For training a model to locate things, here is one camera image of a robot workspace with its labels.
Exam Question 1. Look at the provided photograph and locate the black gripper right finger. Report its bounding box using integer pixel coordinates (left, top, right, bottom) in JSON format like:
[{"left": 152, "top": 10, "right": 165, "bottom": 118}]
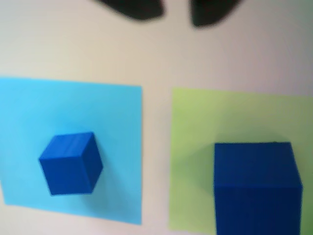
[{"left": 189, "top": 0, "right": 243, "bottom": 27}]

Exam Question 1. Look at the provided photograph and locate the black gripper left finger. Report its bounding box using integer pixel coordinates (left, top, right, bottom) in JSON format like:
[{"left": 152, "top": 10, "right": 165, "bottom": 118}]
[{"left": 94, "top": 0, "right": 164, "bottom": 22}]

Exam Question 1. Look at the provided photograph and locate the small blue cube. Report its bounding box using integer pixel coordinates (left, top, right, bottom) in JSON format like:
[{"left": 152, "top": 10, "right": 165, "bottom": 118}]
[{"left": 38, "top": 132, "right": 104, "bottom": 196}]

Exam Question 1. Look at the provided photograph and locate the light blue paper square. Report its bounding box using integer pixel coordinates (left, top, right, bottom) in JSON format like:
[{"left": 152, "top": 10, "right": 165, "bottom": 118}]
[{"left": 0, "top": 77, "right": 143, "bottom": 225}]

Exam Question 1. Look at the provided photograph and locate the green paper square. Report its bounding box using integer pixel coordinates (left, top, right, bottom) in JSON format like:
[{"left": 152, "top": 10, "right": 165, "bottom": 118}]
[{"left": 168, "top": 88, "right": 313, "bottom": 232}]

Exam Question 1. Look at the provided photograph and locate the medium blue cube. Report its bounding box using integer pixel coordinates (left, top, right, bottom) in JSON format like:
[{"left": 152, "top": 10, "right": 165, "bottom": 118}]
[{"left": 214, "top": 141, "right": 303, "bottom": 235}]

